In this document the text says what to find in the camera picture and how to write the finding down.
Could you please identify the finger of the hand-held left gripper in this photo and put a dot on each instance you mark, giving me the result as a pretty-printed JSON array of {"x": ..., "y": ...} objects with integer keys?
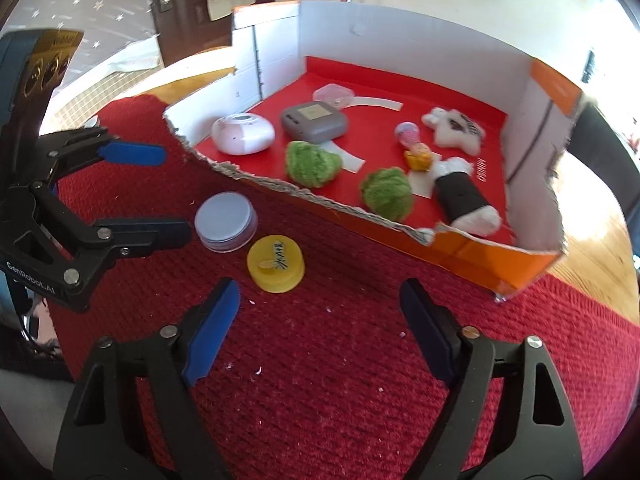
[
  {"x": 130, "y": 153},
  {"x": 150, "y": 232}
]

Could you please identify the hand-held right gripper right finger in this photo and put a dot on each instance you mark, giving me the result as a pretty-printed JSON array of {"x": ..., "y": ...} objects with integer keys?
[{"x": 425, "y": 330}]

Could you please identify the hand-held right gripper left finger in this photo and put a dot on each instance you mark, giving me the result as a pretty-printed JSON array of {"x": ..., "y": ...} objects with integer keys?
[{"x": 212, "y": 330}]

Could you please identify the white round jar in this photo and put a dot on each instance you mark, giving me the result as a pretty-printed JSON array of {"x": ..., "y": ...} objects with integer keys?
[{"x": 225, "y": 220}]

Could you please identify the yellow round cap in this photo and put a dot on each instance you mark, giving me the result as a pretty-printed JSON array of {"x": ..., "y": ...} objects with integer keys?
[{"x": 275, "y": 262}]

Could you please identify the green plush ball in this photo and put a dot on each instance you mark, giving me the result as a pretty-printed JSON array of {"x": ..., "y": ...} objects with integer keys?
[
  {"x": 312, "y": 160},
  {"x": 387, "y": 192}
]

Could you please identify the small yellow toy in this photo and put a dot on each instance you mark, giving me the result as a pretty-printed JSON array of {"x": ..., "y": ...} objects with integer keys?
[{"x": 419, "y": 157}]

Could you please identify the grey square case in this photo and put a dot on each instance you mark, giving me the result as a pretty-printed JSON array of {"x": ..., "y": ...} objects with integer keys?
[{"x": 314, "y": 122}]

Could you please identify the small pink toy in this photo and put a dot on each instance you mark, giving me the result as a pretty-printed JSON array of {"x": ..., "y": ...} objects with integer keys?
[{"x": 409, "y": 132}]

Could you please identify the white plush bear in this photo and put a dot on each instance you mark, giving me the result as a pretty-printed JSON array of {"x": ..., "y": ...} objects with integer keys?
[{"x": 457, "y": 130}]

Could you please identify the small clear plastic case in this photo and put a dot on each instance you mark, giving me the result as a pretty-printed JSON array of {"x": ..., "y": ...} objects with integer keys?
[{"x": 332, "y": 94}]

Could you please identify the red and white cardboard box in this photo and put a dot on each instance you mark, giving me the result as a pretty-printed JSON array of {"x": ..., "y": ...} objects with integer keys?
[{"x": 375, "y": 85}]

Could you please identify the white cloth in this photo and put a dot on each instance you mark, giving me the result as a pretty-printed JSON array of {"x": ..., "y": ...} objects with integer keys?
[{"x": 127, "y": 57}]

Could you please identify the red knitted mat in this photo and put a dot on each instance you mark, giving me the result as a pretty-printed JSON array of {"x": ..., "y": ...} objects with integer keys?
[{"x": 325, "y": 360}]

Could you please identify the white and pink round device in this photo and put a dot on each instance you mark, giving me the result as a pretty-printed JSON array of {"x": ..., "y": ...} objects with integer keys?
[{"x": 242, "y": 132}]

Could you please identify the black and white plush roll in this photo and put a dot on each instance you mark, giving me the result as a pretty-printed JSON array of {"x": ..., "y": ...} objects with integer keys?
[{"x": 462, "y": 197}]

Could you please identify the dark brown door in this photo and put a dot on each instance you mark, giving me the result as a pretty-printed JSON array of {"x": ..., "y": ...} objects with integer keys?
[{"x": 185, "y": 25}]

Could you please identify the dark cloth covered table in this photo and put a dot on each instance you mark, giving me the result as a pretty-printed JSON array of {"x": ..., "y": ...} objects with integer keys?
[{"x": 607, "y": 132}]

